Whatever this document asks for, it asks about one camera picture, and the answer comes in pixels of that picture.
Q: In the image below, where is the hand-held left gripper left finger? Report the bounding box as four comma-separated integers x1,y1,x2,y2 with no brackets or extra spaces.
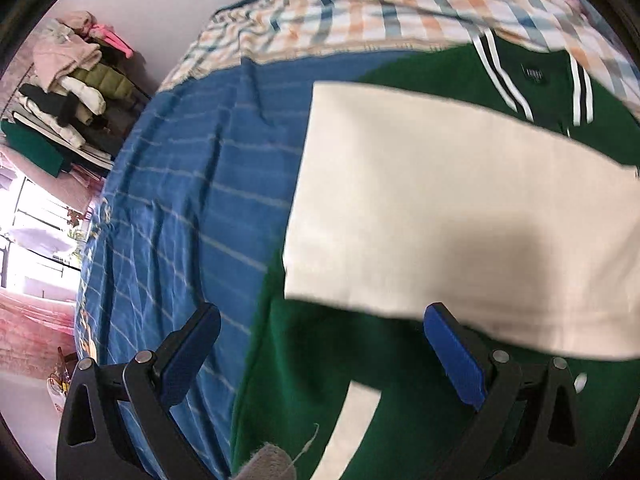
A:
56,302,222,480

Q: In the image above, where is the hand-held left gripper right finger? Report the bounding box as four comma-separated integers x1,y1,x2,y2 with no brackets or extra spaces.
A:
423,302,585,480

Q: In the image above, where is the green and white jacket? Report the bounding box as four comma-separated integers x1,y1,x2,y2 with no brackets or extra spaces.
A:
230,30,640,480

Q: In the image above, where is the pile of clothes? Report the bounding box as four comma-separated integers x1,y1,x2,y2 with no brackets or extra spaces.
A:
0,10,151,177

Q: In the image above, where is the grey frayed cloth strip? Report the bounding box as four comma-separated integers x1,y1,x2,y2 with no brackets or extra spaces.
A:
232,422,321,480

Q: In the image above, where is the blue striped bedsheet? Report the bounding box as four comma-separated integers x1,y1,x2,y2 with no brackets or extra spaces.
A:
74,50,416,480

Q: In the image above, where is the bright window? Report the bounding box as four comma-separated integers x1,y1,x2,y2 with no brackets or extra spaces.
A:
0,175,96,301

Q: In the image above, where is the plaid blanket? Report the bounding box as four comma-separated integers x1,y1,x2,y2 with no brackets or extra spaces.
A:
155,0,640,117

